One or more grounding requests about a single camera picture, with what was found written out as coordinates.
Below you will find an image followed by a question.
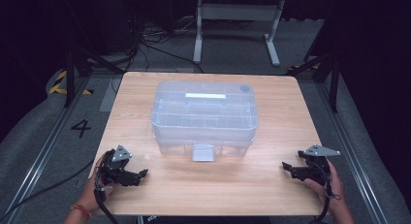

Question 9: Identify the black floor cable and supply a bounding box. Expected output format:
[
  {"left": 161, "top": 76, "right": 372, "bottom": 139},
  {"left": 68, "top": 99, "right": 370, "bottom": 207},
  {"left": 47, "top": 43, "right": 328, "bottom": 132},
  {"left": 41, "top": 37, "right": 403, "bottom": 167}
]
[{"left": 0, "top": 159, "right": 95, "bottom": 220}]

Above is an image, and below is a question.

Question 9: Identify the tangle of black floor cables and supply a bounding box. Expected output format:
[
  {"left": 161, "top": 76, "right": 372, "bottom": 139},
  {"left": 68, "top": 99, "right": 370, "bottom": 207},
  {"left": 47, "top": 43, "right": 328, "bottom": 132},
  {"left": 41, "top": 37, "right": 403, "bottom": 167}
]
[{"left": 124, "top": 10, "right": 206, "bottom": 75}]

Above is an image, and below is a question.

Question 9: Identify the person's dark clothing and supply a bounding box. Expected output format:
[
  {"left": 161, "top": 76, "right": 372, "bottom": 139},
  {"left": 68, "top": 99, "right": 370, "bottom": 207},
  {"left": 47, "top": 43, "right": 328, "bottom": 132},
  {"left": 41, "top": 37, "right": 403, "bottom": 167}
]
[{"left": 142, "top": 215, "right": 272, "bottom": 224}]

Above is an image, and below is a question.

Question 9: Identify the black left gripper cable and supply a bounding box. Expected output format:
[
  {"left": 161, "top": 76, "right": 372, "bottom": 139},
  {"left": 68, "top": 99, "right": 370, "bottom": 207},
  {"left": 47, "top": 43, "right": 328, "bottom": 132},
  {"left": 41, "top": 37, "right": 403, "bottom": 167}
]
[{"left": 93, "top": 184, "right": 119, "bottom": 224}]

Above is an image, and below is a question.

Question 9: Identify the metal floor rail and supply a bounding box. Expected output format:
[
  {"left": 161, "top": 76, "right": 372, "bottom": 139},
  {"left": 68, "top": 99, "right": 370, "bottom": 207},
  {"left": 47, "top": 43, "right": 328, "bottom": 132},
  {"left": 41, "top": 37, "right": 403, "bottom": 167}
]
[
  {"left": 0, "top": 76, "right": 93, "bottom": 224},
  {"left": 316, "top": 81, "right": 391, "bottom": 224}
]

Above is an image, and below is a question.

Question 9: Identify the person's left hand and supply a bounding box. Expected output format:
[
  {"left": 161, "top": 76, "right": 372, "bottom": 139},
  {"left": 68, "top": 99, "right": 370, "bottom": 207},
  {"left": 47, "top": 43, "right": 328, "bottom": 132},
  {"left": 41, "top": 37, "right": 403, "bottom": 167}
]
[{"left": 77, "top": 151, "right": 114, "bottom": 213}]

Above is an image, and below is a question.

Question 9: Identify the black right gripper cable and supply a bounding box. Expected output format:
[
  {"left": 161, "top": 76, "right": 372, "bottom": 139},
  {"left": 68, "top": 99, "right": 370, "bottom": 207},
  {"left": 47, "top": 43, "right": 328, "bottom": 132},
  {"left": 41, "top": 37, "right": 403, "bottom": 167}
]
[{"left": 309, "top": 165, "right": 341, "bottom": 224}]

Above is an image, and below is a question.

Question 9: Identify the orange bead bracelet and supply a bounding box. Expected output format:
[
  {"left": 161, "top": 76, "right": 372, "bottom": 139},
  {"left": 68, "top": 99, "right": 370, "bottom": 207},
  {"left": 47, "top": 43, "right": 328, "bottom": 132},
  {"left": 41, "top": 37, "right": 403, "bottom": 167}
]
[{"left": 70, "top": 204, "right": 93, "bottom": 220}]

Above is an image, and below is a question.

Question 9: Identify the yellow black hazard tape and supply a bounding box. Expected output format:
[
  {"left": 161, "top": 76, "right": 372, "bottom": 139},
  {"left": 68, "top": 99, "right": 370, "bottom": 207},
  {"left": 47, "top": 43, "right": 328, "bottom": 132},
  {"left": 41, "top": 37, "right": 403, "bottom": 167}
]
[{"left": 47, "top": 70, "right": 95, "bottom": 96}]

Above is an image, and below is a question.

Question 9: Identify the person's right hand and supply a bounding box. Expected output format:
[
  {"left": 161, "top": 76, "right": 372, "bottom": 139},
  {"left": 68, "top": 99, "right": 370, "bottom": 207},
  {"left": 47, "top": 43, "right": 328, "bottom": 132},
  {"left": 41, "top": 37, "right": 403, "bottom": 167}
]
[{"left": 303, "top": 167, "right": 345, "bottom": 216}]

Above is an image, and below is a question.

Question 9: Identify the clear plastic storage box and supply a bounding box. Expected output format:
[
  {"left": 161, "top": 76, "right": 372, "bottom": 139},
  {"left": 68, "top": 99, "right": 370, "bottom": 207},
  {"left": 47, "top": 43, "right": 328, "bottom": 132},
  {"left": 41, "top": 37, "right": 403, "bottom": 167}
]
[{"left": 150, "top": 80, "right": 260, "bottom": 163}]

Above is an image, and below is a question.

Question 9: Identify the black metal stand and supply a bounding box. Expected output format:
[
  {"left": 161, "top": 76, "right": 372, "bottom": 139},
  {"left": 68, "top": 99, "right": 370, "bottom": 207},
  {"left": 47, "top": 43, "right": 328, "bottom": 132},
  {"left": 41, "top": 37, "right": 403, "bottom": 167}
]
[
  {"left": 286, "top": 44, "right": 344, "bottom": 114},
  {"left": 62, "top": 44, "right": 126, "bottom": 109}
]

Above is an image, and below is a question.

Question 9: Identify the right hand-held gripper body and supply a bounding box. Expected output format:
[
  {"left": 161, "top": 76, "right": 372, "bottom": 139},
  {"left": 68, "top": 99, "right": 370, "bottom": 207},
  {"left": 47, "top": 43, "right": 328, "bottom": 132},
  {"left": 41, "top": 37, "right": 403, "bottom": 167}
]
[{"left": 300, "top": 144, "right": 341, "bottom": 186}]

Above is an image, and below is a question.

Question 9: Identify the white metal table frame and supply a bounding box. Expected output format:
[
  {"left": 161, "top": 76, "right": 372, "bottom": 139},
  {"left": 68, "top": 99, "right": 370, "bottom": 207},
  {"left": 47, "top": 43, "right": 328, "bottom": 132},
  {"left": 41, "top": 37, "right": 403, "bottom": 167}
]
[{"left": 192, "top": 0, "right": 286, "bottom": 68}]

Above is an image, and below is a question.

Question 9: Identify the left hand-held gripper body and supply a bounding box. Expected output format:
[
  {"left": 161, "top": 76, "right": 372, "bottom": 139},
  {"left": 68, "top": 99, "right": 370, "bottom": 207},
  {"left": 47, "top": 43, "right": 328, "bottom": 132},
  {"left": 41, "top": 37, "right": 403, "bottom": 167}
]
[{"left": 96, "top": 144, "right": 137, "bottom": 188}]

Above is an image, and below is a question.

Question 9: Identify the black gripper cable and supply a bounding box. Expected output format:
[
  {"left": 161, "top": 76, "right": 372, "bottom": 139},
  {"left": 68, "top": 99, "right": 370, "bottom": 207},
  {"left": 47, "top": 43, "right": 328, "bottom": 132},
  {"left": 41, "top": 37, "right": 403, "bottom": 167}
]
[
  {"left": 309, "top": 165, "right": 341, "bottom": 224},
  {"left": 93, "top": 184, "right": 119, "bottom": 224}
]

